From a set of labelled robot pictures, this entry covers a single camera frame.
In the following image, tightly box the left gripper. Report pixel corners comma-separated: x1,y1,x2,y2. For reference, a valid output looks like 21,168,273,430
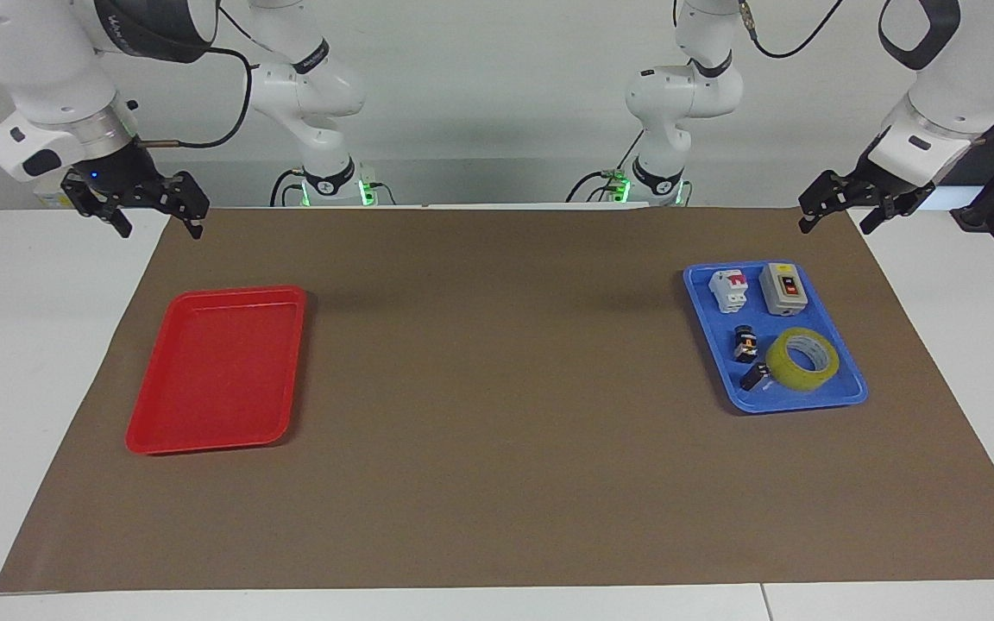
797,154,935,236

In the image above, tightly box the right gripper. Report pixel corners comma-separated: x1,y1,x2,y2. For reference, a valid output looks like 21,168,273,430
60,138,211,241

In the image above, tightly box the yellow tape roll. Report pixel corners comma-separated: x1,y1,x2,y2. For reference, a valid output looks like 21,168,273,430
764,327,841,393

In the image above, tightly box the white red circuit breaker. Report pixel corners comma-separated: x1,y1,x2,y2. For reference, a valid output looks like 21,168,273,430
708,268,750,314

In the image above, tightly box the blue plastic tray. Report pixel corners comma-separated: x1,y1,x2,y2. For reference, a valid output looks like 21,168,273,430
683,260,870,415

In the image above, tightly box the red plastic tray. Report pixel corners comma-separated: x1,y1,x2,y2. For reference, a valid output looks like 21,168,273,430
124,285,308,456

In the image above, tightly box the grey switch box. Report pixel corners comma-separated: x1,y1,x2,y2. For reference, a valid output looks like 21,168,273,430
759,262,810,317

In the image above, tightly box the black cable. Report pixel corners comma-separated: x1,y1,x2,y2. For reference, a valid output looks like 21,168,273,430
565,129,646,204
737,0,845,60
269,169,306,208
136,45,255,150

